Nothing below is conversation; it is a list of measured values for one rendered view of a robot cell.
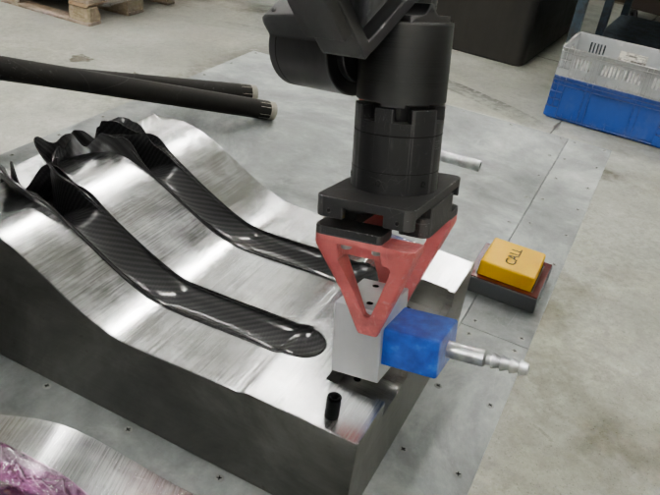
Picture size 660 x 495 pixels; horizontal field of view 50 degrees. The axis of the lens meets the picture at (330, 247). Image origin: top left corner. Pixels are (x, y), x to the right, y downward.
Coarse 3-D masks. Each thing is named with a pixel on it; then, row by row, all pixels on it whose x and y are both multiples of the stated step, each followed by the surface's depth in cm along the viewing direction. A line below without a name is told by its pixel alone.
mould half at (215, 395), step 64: (192, 128) 74; (0, 192) 58; (128, 192) 63; (256, 192) 72; (0, 256) 55; (64, 256) 55; (192, 256) 62; (256, 256) 64; (448, 256) 66; (0, 320) 59; (64, 320) 55; (128, 320) 54; (192, 320) 55; (320, 320) 56; (64, 384) 59; (128, 384) 54; (192, 384) 51; (256, 384) 49; (320, 384) 50; (192, 448) 54; (256, 448) 51; (320, 448) 47; (384, 448) 55
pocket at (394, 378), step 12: (336, 372) 52; (396, 372) 54; (348, 384) 54; (360, 384) 54; (372, 384) 54; (384, 384) 55; (396, 384) 53; (372, 396) 53; (384, 396) 53; (384, 408) 51
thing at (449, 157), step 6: (444, 150) 74; (444, 156) 73; (450, 156) 73; (456, 156) 73; (462, 156) 73; (450, 162) 73; (456, 162) 73; (462, 162) 73; (468, 162) 72; (474, 162) 72; (480, 162) 72; (468, 168) 73; (474, 168) 72
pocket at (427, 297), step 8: (424, 280) 62; (416, 288) 63; (424, 288) 63; (432, 288) 62; (440, 288) 62; (416, 296) 64; (424, 296) 63; (432, 296) 63; (440, 296) 62; (448, 296) 62; (408, 304) 64; (416, 304) 64; (424, 304) 64; (432, 304) 63; (440, 304) 63; (448, 304) 62; (432, 312) 63; (440, 312) 61
